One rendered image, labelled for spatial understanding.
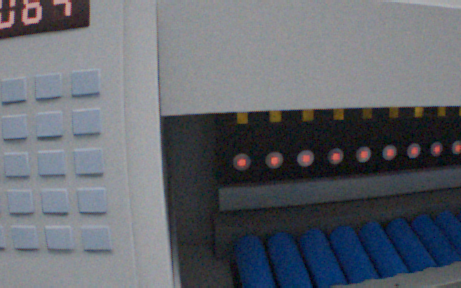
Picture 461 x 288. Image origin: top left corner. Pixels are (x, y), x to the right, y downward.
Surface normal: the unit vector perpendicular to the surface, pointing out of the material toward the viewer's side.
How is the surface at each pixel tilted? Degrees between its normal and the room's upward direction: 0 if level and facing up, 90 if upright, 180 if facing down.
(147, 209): 90
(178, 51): 109
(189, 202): 90
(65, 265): 90
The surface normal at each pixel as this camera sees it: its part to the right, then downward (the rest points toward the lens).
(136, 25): 0.10, 0.05
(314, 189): 0.11, 0.37
